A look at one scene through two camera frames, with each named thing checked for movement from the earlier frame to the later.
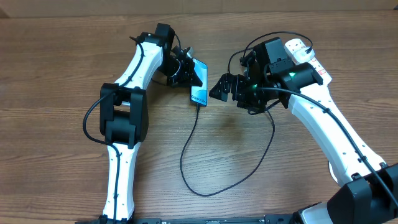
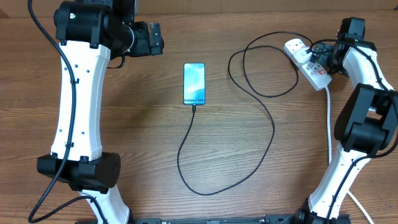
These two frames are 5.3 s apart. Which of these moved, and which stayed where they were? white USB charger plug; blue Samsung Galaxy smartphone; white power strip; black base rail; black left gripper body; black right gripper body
Moved: black left gripper body; blue Samsung Galaxy smartphone; black right gripper body
Stayed: white USB charger plug; black base rail; white power strip
